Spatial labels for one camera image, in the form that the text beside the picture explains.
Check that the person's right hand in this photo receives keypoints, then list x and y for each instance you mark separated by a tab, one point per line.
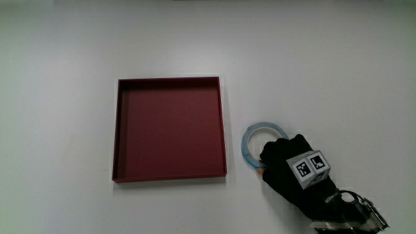
286	182

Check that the blue tape roll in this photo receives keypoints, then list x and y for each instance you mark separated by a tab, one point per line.
246	138

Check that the dark red square tray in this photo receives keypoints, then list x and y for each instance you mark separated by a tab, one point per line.
170	130

